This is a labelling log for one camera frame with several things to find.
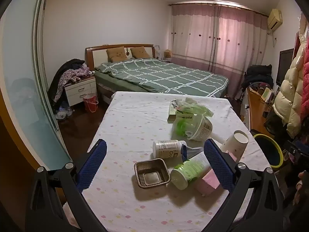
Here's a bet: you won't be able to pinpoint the green checked quilt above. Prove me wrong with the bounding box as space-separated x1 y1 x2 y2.
94 58 229 98

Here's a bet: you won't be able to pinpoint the yellow rimmed trash bin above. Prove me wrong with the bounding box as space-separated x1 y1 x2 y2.
252 133 283 169

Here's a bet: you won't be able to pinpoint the white instant noodle bowl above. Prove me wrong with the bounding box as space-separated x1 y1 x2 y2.
172 115 213 141

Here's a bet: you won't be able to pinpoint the white nightstand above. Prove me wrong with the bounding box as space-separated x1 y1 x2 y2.
64 75 98 107

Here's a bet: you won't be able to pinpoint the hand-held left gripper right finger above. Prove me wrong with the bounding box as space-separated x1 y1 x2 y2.
203 139 284 232

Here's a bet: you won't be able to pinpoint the small green white carton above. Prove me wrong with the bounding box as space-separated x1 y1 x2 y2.
167 105 195 124

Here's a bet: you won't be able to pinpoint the white paper cup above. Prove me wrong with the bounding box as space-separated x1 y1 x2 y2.
220 130 249 162

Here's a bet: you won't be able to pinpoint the pink curtain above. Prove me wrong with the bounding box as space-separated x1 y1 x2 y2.
216 5 268 97
171 3 219 74

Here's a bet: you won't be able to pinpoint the crumpled white tissue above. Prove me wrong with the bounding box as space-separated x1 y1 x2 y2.
172 97 215 118

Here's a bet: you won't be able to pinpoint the person's right hand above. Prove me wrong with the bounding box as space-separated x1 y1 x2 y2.
296 170 309 192

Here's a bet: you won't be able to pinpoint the sliding glass door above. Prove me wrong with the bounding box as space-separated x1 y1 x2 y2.
0 0 73 172

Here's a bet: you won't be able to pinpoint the wall air conditioner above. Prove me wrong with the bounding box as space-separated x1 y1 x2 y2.
267 8 283 32

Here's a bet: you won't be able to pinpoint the books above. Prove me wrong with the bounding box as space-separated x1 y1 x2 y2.
261 87 274 104

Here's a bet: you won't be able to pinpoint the white labelled plastic bottle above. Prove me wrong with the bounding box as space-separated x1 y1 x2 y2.
153 140 187 159

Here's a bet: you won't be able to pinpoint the pink carton box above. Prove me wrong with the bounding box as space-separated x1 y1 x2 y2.
194 150 238 197

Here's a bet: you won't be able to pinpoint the brown plastic tray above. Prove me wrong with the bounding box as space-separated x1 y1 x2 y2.
134 158 171 188

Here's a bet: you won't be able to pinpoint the dark clothes heap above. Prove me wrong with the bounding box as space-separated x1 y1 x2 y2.
241 64 273 95

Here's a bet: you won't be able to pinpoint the pink jacket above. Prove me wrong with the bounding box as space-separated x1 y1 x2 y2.
298 46 309 126

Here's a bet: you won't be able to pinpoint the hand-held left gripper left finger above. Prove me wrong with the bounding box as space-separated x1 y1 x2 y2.
25 139 108 232

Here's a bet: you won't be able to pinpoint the pile of clothes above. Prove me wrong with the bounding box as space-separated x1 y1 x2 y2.
48 58 95 107

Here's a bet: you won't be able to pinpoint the cream down jacket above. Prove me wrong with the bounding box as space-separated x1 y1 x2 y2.
273 37 309 138

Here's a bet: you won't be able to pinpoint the white spotted tablecloth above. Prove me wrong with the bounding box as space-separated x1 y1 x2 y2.
61 91 273 232

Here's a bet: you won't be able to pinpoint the wooden bed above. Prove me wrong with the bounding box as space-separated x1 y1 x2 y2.
85 44 229 99

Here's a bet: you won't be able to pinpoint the curtain rod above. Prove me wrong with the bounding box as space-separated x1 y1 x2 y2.
168 1 269 17

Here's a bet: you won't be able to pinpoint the black hanging garment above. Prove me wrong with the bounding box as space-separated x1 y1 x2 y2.
264 111 289 137

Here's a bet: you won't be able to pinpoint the red bucket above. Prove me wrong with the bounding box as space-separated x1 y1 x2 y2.
83 93 99 113

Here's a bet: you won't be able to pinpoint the black television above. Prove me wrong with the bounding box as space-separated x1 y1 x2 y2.
276 48 295 87

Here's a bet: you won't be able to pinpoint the wooden desk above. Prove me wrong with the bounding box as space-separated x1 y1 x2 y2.
246 87 276 136

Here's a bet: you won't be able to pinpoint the brown pillow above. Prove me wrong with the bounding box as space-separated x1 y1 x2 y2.
130 46 149 59
106 48 128 62

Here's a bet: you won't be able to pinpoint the blue and white tube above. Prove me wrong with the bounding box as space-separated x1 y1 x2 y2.
182 144 204 161

